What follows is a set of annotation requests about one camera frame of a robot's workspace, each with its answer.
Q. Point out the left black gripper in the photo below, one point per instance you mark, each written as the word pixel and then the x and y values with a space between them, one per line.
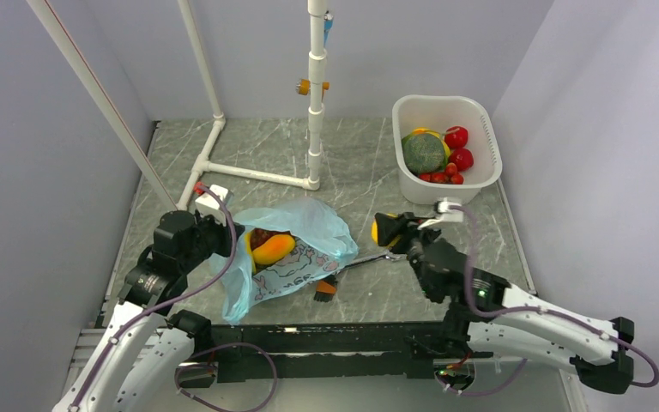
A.
pixel 224 232

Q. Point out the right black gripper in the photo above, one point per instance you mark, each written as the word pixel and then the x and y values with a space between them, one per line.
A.
pixel 406 224

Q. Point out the yellow fake lemon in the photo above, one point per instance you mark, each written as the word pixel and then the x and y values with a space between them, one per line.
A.
pixel 374 236

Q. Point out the light blue plastic bag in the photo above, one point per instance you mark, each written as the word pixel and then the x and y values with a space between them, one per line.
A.
pixel 324 245

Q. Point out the orange fake mango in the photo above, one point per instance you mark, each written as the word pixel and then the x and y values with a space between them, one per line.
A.
pixel 273 249

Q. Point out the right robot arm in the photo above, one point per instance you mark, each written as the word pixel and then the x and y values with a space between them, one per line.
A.
pixel 488 314

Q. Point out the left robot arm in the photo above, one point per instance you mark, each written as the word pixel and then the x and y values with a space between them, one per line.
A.
pixel 143 342

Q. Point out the small red fake tomatoes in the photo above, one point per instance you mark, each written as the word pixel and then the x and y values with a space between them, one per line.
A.
pixel 450 175

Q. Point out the yellow green fake fruit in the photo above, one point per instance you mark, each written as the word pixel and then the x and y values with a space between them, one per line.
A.
pixel 419 131

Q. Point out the red fake apple lower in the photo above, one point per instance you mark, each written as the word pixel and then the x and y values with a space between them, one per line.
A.
pixel 462 158

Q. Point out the red fake apple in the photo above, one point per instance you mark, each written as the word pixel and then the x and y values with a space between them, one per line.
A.
pixel 462 158
pixel 456 137

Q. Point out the red fake apple upper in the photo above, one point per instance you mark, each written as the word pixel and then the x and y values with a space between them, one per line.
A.
pixel 456 137

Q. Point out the orange black hex key set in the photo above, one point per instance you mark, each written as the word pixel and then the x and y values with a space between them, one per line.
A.
pixel 326 289

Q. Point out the white plastic basket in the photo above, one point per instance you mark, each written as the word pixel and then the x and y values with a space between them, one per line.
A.
pixel 438 113

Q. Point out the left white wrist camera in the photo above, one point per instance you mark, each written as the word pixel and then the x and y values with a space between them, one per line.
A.
pixel 210 201

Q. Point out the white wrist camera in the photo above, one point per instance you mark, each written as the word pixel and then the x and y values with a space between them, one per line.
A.
pixel 210 201
pixel 446 210

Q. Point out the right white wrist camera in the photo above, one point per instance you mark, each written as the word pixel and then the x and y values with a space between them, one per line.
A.
pixel 446 210

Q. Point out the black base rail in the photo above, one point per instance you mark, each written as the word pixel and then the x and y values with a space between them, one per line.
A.
pixel 235 354

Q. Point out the white PVC pipe frame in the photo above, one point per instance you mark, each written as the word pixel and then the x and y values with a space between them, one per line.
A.
pixel 313 87

